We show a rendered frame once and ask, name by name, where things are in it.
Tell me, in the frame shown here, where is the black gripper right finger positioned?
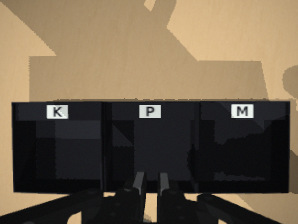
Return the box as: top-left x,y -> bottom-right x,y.
157,173 -> 282,224

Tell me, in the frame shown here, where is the black rack of three bins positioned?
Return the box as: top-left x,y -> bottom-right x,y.
11,101 -> 290,195

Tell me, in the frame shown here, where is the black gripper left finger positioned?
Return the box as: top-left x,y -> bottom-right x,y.
0,172 -> 147,224

